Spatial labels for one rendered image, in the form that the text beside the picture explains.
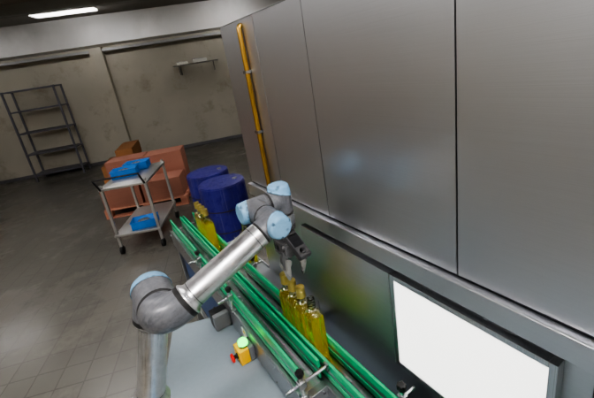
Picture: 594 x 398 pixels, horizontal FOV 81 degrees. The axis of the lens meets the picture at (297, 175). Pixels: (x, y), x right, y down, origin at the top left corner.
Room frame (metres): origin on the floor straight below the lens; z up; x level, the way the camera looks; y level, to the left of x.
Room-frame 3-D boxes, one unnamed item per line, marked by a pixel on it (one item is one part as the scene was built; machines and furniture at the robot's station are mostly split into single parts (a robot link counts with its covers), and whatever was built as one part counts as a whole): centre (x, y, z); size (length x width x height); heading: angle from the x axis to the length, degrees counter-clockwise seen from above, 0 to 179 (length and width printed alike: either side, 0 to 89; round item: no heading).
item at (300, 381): (0.88, 0.07, 0.95); 0.17 x 0.03 x 0.12; 121
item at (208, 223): (2.02, 0.60, 1.02); 0.06 x 0.06 x 0.28; 31
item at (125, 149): (7.77, 3.83, 0.35); 1.14 x 0.81 x 0.70; 9
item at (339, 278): (0.89, -0.22, 1.15); 0.90 x 0.03 x 0.34; 31
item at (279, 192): (1.11, 0.07, 1.51); 0.09 x 0.08 x 0.11; 120
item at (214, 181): (3.98, 0.98, 0.40); 1.08 x 0.66 x 0.80; 13
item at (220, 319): (1.46, 0.50, 0.79); 0.08 x 0.08 x 0.08; 31
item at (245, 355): (1.21, 0.35, 0.79); 0.07 x 0.07 x 0.07; 31
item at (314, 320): (1.04, 0.02, 0.99); 0.06 x 0.06 x 0.21; 29
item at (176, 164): (5.68, 2.49, 0.40); 1.37 x 0.98 x 0.81; 100
